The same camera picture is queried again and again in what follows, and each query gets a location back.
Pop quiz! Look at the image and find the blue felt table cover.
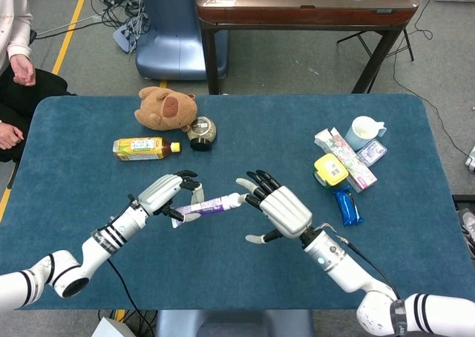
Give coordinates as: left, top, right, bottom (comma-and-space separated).
0, 94, 475, 311

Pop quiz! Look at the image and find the brown mahjong table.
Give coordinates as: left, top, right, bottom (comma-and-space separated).
195, 0, 420, 95

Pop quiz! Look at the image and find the purple white tube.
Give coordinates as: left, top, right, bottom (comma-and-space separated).
171, 192, 248, 229

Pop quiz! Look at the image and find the light blue plastic cup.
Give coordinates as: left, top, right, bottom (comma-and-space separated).
344, 115, 388, 152

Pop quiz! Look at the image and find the tea bottle yellow label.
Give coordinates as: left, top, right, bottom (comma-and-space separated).
112, 137, 183, 162

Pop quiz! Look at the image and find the seated person white top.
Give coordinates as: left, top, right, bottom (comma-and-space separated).
0, 0, 77, 163

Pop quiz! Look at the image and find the glass jar black lid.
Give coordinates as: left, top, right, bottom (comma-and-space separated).
186, 116, 217, 152

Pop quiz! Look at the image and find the grey sneaker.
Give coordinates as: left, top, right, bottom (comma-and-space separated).
458, 209, 475, 258

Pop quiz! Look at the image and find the long floral pink box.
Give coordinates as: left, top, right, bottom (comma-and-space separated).
314, 127, 379, 194

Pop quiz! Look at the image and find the brown capybara plush toy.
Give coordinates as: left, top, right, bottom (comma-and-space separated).
134, 86, 198, 131

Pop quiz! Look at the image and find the green tub yellow lid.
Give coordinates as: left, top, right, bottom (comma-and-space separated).
313, 153, 350, 189

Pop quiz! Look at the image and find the grey blue robot pedestal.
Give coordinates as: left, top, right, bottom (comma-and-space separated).
154, 309, 316, 337

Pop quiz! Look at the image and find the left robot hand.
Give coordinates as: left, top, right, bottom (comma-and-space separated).
137, 169, 205, 223

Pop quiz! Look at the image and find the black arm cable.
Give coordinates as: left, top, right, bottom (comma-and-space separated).
106, 258, 151, 337
321, 223, 402, 301

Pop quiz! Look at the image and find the blue power strip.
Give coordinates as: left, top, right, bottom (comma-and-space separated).
112, 16, 149, 54

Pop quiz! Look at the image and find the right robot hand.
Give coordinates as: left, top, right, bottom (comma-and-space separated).
235, 169, 313, 244

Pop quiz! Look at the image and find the white flat box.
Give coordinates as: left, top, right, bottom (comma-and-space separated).
91, 317, 133, 337

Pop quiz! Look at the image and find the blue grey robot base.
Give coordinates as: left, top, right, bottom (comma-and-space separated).
135, 0, 230, 82

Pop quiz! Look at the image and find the blue snack packet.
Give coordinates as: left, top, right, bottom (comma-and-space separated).
332, 184, 365, 227

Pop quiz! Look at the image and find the small purple white packet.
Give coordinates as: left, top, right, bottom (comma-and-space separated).
356, 139, 388, 167

